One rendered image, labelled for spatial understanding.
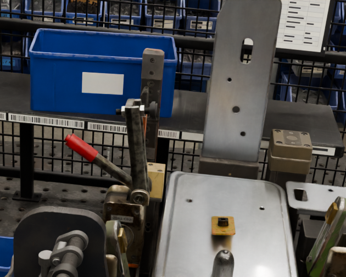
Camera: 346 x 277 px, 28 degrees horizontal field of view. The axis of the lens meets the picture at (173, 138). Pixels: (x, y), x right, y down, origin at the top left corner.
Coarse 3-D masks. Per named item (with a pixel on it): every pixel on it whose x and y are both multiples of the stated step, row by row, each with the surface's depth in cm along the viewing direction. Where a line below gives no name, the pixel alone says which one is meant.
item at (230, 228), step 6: (216, 216) 118; (222, 216) 118; (228, 216) 118; (216, 222) 115; (222, 222) 113; (228, 222) 115; (234, 222) 115; (216, 228) 112; (222, 228) 112; (228, 228) 112; (234, 228) 112; (216, 234) 110; (222, 234) 110; (228, 234) 110; (234, 234) 110
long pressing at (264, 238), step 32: (192, 192) 126; (224, 192) 127; (256, 192) 128; (160, 224) 115; (192, 224) 116; (256, 224) 118; (288, 224) 119; (160, 256) 106; (192, 256) 108; (256, 256) 109; (288, 256) 110
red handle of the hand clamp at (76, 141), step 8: (72, 136) 109; (72, 144) 109; (80, 144) 109; (80, 152) 109; (88, 152) 109; (96, 152) 110; (88, 160) 110; (96, 160) 110; (104, 160) 110; (104, 168) 110; (112, 168) 110; (120, 176) 111; (128, 176) 111; (128, 184) 111
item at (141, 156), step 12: (132, 108) 104; (144, 108) 106; (156, 108) 105; (132, 120) 105; (132, 132) 106; (132, 144) 107; (144, 144) 110; (132, 156) 108; (144, 156) 111; (132, 168) 109; (144, 168) 109; (132, 180) 110; (144, 180) 110
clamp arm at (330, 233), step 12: (336, 204) 105; (336, 216) 103; (324, 228) 107; (336, 228) 104; (324, 240) 106; (336, 240) 105; (312, 252) 109; (324, 252) 106; (312, 264) 108; (324, 264) 107; (312, 276) 108
